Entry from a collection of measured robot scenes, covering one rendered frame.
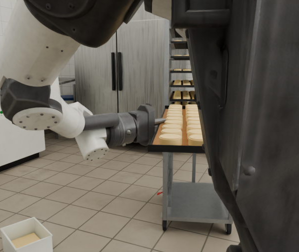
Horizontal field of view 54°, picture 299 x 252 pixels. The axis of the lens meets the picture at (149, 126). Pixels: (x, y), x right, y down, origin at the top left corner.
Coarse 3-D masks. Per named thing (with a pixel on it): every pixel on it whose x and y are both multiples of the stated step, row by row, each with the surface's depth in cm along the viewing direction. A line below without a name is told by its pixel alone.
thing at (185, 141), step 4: (164, 112) 107; (184, 112) 107; (164, 116) 99; (184, 116) 99; (184, 120) 92; (160, 124) 86; (184, 124) 86; (160, 128) 80; (184, 128) 80; (160, 132) 75; (184, 132) 75; (156, 136) 71; (184, 136) 71; (156, 140) 67; (184, 140) 67; (184, 144) 64
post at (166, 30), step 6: (168, 24) 176; (168, 30) 177; (168, 36) 178; (168, 42) 178; (168, 48) 179; (168, 54) 180; (168, 60) 181; (168, 66) 183; (162, 180) 197; (162, 186) 198; (162, 192) 199; (162, 198) 200; (162, 204) 200; (162, 210) 201; (162, 216) 202
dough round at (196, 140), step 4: (192, 136) 63; (196, 136) 63; (200, 136) 63; (188, 140) 63; (192, 140) 61; (196, 140) 61; (200, 140) 60; (188, 144) 63; (192, 144) 61; (196, 144) 61; (200, 144) 60
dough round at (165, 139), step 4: (160, 136) 63; (164, 136) 63; (168, 136) 63; (172, 136) 63; (176, 136) 63; (180, 136) 63; (160, 140) 62; (164, 140) 61; (168, 140) 61; (172, 140) 61; (176, 140) 61; (180, 140) 62; (160, 144) 62; (164, 144) 62; (168, 144) 61; (172, 144) 61; (176, 144) 62; (180, 144) 62
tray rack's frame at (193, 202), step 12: (192, 156) 256; (192, 168) 259; (192, 180) 261; (180, 192) 240; (192, 192) 240; (204, 192) 240; (180, 204) 219; (192, 204) 219; (204, 204) 219; (216, 204) 219; (168, 216) 202; (180, 216) 202; (192, 216) 202; (204, 216) 202; (216, 216) 202
